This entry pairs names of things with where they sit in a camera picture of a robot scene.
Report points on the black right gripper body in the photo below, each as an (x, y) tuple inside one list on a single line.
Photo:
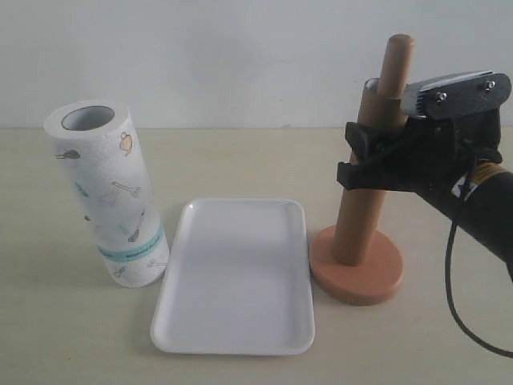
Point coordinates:
[(455, 154)]

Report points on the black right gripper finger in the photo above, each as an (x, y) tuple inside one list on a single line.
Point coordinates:
[(367, 143), (375, 173)]

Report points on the brown cardboard tube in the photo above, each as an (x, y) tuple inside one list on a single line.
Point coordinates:
[(360, 209)]

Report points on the white printed paper towel roll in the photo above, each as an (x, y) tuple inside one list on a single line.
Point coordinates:
[(96, 143)]

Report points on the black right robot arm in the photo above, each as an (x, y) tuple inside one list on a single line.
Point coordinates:
[(486, 215)]

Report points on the wooden paper towel holder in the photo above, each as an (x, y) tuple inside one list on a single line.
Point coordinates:
[(379, 277)]

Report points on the white rectangular plastic tray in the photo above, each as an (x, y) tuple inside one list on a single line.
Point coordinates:
[(237, 281)]

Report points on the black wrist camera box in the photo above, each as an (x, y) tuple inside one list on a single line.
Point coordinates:
[(456, 95)]

